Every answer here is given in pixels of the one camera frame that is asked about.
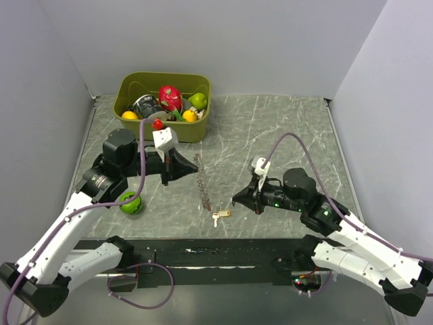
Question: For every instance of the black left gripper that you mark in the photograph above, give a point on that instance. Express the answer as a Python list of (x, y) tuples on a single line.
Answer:
[(175, 166)]

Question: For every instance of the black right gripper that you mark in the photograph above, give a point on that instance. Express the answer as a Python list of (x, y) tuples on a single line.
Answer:
[(251, 197)]

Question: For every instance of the silver key yellow tag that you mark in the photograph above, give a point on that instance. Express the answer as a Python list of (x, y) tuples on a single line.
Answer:
[(220, 214)]

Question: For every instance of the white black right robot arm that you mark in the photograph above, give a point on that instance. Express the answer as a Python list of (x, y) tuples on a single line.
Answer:
[(348, 246)]

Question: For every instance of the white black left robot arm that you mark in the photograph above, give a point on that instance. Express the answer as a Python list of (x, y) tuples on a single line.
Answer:
[(43, 278)]

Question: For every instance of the right orange toy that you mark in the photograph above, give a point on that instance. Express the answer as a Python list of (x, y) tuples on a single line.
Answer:
[(190, 116)]

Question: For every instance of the orange toy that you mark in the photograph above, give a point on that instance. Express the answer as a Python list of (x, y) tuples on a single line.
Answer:
[(190, 116), (130, 115)]

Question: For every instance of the green watermelon toy ball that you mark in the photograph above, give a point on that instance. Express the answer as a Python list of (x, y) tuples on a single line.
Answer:
[(132, 208)]

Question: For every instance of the red dragon fruit toy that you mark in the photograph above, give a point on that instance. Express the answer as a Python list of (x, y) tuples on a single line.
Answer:
[(170, 98)]

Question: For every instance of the green apple toy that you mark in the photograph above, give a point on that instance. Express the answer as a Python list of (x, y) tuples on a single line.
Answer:
[(199, 101)]

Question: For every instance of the black paper cup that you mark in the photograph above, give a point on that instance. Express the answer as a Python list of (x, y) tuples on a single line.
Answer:
[(147, 106)]

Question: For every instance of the left orange toy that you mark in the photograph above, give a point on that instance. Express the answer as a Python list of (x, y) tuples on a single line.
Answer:
[(130, 115)]

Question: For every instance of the olive green plastic bin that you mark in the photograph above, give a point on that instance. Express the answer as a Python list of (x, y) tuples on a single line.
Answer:
[(138, 84)]

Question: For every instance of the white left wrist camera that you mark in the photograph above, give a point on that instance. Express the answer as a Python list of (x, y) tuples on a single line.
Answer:
[(164, 140)]

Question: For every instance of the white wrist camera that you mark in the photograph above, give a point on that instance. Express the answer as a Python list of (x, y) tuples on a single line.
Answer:
[(259, 169), (164, 140)]

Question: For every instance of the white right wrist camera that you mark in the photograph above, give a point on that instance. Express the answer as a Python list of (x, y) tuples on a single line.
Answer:
[(259, 169)]

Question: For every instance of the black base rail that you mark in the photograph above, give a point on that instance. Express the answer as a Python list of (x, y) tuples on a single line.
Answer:
[(218, 261)]

